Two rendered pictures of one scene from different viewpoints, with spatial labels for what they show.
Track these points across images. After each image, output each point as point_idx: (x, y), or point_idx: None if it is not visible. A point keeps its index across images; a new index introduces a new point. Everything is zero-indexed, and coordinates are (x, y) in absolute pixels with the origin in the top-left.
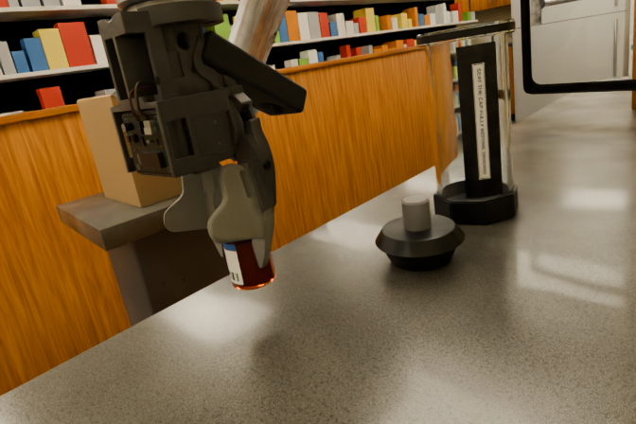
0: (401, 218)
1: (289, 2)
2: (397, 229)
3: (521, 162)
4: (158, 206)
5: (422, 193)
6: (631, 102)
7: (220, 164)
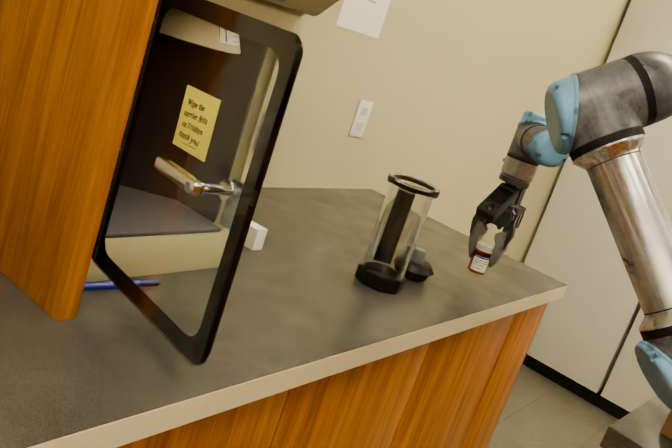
0: (423, 267)
1: (607, 215)
2: (424, 263)
3: (320, 303)
4: (658, 408)
5: (407, 309)
6: (78, 307)
7: (499, 232)
